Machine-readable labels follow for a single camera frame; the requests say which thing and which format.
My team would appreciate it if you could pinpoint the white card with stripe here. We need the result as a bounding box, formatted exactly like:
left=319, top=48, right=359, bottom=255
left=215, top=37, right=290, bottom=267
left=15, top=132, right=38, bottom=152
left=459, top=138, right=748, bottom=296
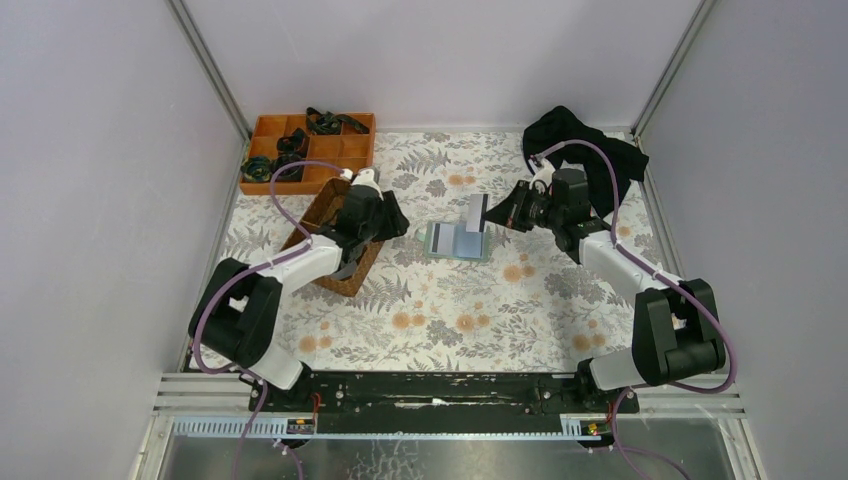
left=465, top=194, right=489, bottom=233

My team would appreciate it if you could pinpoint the woven brown basket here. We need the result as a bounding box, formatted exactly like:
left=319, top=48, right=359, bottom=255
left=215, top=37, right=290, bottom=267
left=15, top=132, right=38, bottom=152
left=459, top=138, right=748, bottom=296
left=299, top=178, right=390, bottom=297

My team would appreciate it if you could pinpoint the green card holder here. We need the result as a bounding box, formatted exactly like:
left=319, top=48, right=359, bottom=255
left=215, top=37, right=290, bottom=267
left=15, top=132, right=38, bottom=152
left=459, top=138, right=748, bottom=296
left=423, top=222, right=490, bottom=262

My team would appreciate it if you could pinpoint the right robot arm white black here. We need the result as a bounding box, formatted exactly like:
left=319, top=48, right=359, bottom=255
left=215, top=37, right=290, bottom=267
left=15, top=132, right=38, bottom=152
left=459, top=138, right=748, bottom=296
left=483, top=169, right=727, bottom=391

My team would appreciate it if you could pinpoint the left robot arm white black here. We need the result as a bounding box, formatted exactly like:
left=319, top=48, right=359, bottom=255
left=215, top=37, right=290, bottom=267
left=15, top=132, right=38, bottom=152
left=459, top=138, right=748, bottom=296
left=188, top=184, right=409, bottom=390

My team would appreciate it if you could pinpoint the white card in holder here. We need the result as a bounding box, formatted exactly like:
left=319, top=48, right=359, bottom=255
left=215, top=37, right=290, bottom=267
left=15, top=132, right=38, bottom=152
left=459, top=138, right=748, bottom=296
left=427, top=222, right=465, bottom=258

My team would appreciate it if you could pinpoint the orange divided tray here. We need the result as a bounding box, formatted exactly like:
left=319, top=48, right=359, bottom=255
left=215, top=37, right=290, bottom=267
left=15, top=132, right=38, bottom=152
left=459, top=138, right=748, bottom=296
left=240, top=107, right=376, bottom=195

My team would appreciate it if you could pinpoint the black cloth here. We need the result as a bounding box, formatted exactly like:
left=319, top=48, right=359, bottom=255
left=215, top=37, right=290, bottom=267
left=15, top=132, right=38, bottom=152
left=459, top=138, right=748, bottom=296
left=522, top=105, right=649, bottom=217

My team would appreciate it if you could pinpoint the floral table mat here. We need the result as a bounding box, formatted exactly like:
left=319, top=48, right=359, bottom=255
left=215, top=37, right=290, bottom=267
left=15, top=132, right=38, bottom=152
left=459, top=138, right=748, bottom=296
left=192, top=131, right=684, bottom=374

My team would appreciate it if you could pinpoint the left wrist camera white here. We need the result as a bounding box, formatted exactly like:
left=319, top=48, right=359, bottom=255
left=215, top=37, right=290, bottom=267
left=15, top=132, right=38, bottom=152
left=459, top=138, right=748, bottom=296
left=351, top=167, right=383, bottom=198

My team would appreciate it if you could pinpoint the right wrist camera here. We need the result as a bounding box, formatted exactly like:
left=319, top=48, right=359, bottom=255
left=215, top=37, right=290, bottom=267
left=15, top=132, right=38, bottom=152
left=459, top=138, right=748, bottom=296
left=530, top=159, right=556, bottom=195

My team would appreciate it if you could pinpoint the black strap coil lower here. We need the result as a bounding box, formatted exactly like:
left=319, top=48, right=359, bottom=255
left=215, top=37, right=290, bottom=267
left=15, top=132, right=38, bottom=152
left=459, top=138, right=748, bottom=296
left=273, top=153, right=307, bottom=183

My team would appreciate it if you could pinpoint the black strap coil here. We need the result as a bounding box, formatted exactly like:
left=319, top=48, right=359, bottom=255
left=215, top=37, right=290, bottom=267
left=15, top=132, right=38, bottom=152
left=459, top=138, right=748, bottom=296
left=277, top=128, right=311, bottom=158
left=241, top=156, right=276, bottom=184
left=273, top=153, right=307, bottom=183

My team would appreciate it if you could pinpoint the black strap coil middle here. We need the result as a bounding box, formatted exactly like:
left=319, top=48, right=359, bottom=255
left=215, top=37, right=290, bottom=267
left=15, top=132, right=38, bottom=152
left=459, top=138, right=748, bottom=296
left=277, top=128, right=311, bottom=158

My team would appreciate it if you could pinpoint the black strap top tray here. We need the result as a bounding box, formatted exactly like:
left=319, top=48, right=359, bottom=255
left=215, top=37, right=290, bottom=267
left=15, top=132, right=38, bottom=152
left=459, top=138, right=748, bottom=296
left=305, top=107, right=371, bottom=137

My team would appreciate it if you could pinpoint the black strap coil left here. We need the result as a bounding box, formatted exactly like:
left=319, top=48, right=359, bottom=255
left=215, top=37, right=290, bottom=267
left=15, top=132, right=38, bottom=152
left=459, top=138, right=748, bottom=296
left=241, top=156, right=276, bottom=184

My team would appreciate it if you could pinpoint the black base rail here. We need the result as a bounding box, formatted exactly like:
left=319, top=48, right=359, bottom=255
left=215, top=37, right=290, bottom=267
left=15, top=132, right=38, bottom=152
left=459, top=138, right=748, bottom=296
left=248, top=368, right=640, bottom=425

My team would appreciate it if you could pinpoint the white slotted cable duct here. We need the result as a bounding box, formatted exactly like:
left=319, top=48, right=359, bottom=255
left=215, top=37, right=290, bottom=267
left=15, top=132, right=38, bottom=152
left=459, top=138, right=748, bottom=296
left=172, top=415, right=612, bottom=444

